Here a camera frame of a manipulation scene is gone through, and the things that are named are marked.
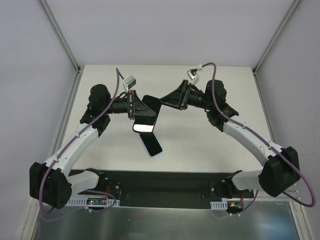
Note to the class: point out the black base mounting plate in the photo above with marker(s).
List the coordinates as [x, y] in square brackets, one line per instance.
[150, 189]

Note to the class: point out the black phone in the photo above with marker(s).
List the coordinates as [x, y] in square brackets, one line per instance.
[146, 124]

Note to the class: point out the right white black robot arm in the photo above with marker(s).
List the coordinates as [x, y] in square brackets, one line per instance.
[279, 164]

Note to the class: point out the right aluminium frame post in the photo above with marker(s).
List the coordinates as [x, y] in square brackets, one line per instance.
[277, 34]

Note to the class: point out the blue-cased smartphone on table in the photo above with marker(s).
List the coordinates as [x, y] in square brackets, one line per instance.
[151, 144]

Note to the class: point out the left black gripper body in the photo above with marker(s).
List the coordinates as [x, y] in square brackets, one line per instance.
[131, 105]

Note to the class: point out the right white cable duct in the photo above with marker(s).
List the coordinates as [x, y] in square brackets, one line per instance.
[219, 205]

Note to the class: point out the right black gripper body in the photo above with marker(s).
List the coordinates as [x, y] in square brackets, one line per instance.
[185, 94]

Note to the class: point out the shiny metal front panel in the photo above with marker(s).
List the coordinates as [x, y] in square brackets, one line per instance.
[262, 221]

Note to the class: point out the white cable duct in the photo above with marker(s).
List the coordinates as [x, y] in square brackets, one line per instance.
[219, 205]
[91, 201]

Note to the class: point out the left aluminium frame post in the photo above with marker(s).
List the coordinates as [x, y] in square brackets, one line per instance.
[44, 5]

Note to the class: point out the left white cable duct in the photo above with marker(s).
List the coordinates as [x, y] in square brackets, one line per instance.
[91, 201]

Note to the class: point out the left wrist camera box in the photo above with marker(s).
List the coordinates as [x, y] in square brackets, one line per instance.
[129, 82]

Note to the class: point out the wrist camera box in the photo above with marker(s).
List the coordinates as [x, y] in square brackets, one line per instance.
[193, 76]
[129, 82]

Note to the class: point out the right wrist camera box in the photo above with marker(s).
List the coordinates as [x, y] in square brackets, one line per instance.
[193, 76]

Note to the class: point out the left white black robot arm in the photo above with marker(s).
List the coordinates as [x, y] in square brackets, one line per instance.
[51, 182]

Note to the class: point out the aluminium frame post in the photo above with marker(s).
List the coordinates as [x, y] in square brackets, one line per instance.
[277, 34]
[44, 5]

